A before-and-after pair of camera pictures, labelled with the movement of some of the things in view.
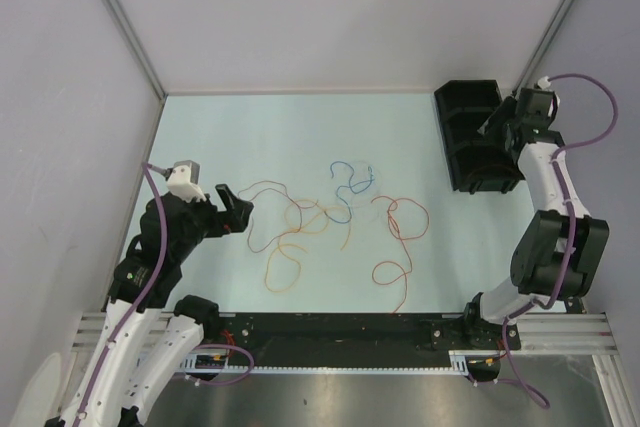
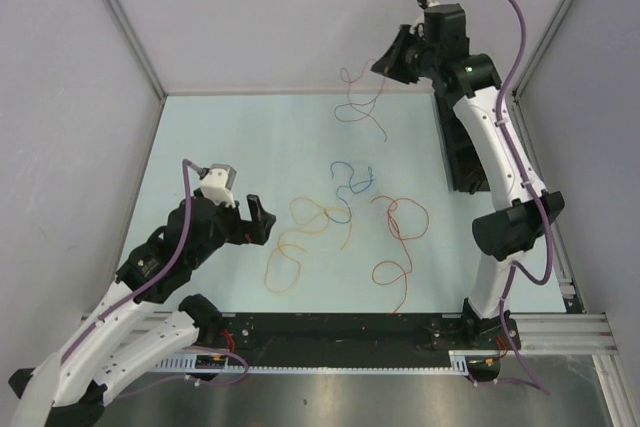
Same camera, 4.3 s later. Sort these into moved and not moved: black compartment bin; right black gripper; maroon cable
Moved: right black gripper; maroon cable
Not moved: black compartment bin
